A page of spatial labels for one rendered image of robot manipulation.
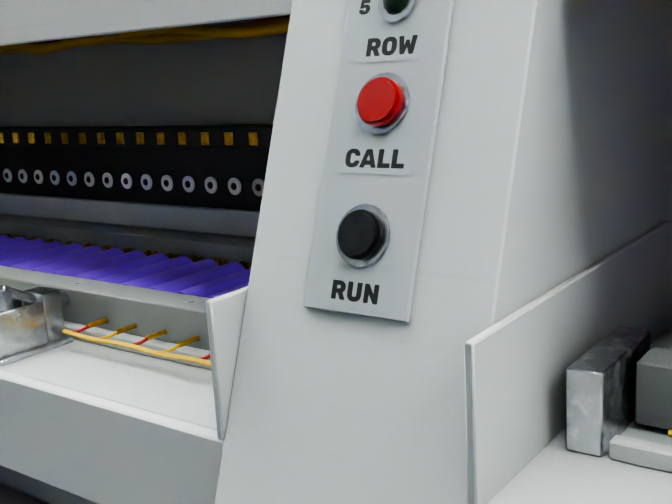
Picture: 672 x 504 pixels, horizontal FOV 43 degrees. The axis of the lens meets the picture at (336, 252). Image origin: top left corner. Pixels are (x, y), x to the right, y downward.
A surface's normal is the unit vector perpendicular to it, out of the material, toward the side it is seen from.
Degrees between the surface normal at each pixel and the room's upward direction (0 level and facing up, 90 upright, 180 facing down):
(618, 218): 90
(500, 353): 90
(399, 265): 90
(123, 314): 110
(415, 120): 90
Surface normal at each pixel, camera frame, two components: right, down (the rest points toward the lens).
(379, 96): -0.57, -0.14
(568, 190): 0.81, 0.08
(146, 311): -0.59, 0.20
